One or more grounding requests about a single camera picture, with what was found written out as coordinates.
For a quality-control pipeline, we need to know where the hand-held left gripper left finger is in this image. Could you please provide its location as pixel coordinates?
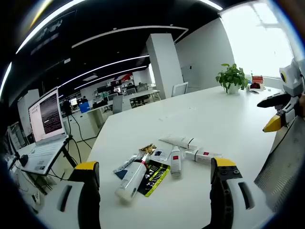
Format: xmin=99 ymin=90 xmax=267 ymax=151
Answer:
xmin=41 ymin=161 xmax=102 ymax=229

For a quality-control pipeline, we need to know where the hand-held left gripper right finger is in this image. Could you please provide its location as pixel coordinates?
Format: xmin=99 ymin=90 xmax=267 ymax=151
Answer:
xmin=209 ymin=157 xmax=275 ymax=229

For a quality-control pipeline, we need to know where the blue grey skincare sachet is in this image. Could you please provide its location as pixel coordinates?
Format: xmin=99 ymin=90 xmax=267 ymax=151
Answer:
xmin=112 ymin=156 xmax=141 ymax=179

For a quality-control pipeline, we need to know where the large white skincare bottle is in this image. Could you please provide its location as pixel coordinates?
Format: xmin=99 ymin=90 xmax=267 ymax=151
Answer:
xmin=114 ymin=152 xmax=153 ymax=205

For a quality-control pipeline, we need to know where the black green skincare sachet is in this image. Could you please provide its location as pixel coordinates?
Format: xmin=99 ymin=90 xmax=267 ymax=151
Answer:
xmin=137 ymin=159 xmax=171 ymax=198

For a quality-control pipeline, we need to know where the white skincare tube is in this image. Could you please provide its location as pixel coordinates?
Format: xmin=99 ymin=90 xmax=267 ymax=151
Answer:
xmin=158 ymin=135 xmax=198 ymax=151

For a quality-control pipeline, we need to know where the gold skincare sachet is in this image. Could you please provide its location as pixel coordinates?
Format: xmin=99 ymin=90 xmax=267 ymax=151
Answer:
xmin=139 ymin=144 xmax=157 ymax=156

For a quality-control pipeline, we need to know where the clear blue skincare sachet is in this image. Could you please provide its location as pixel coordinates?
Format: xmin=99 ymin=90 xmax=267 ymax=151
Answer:
xmin=151 ymin=148 xmax=170 ymax=163

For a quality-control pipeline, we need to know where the blue storage bin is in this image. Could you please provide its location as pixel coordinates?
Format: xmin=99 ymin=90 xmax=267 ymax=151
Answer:
xmin=79 ymin=102 xmax=92 ymax=113

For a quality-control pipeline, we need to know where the person's right hand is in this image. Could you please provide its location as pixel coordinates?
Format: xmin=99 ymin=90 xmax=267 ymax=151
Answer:
xmin=299 ymin=93 xmax=305 ymax=117

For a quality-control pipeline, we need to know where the red box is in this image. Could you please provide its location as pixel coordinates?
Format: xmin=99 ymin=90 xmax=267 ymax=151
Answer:
xmin=251 ymin=75 xmax=264 ymax=90

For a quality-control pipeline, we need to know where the black laptop stand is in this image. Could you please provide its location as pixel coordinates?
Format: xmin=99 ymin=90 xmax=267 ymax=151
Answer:
xmin=21 ymin=135 xmax=81 ymax=194

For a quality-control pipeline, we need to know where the green potted plant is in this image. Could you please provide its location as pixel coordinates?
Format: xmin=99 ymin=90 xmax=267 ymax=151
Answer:
xmin=215 ymin=63 xmax=250 ymax=95

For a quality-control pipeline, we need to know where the white laptop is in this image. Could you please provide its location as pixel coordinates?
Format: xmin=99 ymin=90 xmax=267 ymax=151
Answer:
xmin=20 ymin=87 xmax=70 ymax=176

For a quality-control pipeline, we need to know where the grey swivel chair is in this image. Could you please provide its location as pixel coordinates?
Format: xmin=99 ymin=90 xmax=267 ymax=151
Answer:
xmin=112 ymin=94 xmax=124 ymax=114

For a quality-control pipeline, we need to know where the white square pillar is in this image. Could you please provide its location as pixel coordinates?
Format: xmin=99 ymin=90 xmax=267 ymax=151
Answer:
xmin=145 ymin=33 xmax=184 ymax=100

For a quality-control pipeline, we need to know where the white frame chair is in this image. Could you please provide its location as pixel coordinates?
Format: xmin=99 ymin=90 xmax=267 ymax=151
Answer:
xmin=171 ymin=82 xmax=189 ymax=97

